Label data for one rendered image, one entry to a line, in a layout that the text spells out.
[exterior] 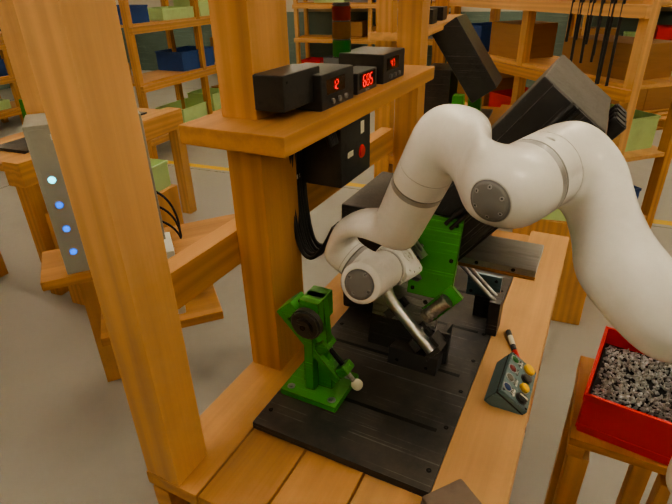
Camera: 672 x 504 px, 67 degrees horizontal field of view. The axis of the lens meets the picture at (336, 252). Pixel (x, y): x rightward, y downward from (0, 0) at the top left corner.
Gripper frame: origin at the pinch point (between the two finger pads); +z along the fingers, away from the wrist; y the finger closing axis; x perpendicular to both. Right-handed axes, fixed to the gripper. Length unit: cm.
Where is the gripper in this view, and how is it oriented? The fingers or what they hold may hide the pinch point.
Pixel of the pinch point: (410, 253)
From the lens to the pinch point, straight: 126.3
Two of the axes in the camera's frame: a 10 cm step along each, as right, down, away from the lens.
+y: -5.6, -8.2, 1.1
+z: 4.4, -1.8, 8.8
